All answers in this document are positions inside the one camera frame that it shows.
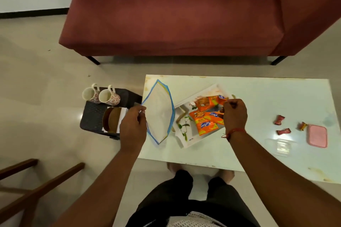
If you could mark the person's left hand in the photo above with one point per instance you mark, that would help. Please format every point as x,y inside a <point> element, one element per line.
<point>132,131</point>

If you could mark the person's right hand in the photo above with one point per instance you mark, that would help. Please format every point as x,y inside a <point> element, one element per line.
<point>235,115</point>

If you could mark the white paper napkins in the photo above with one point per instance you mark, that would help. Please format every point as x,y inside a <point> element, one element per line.
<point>123,117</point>

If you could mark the orange snack packet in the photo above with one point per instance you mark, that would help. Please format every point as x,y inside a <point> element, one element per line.
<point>207,129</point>
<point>205,103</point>
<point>205,116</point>

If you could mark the clear zip bag blue edge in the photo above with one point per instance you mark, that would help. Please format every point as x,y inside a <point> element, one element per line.
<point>159,112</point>

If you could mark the floral white mug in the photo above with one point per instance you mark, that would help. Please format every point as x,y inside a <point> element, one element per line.
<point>108,96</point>
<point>89,93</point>

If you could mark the red candy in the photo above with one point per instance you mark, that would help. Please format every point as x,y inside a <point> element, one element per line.
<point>279,120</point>
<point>283,131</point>

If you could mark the white printed tray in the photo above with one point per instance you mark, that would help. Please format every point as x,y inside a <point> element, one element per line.
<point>183,136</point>

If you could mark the gold candy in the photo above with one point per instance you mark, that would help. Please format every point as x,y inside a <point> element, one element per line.
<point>303,126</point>

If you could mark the person's right forearm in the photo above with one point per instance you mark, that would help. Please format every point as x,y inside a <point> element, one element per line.
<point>279,187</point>

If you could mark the person's left forearm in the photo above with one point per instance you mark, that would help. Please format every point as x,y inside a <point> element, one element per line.
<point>101,192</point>

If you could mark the person's right foot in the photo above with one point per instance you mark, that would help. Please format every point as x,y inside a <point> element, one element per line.
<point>227,176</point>

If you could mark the light brown round coaster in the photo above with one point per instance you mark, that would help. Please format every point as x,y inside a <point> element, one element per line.
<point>115,120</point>

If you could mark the dark brown round coaster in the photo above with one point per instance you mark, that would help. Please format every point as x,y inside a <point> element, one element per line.
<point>104,119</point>

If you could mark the black plastic stool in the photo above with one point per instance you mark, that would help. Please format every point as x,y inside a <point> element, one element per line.
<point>92,117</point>

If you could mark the clear plastic container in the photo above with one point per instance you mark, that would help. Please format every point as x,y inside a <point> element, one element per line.
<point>283,147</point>

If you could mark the black trousers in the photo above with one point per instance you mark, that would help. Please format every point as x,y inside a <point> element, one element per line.
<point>165,200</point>

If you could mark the pink container lid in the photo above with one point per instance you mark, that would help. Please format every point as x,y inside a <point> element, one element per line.
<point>317,136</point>

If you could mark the white patterned shirt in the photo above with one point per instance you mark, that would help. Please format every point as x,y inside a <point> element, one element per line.
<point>186,220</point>

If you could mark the brown wooden chair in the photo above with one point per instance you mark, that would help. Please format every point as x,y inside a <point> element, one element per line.
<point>40,189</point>

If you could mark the maroon fabric sofa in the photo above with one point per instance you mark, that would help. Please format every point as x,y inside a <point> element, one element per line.
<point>173,22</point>

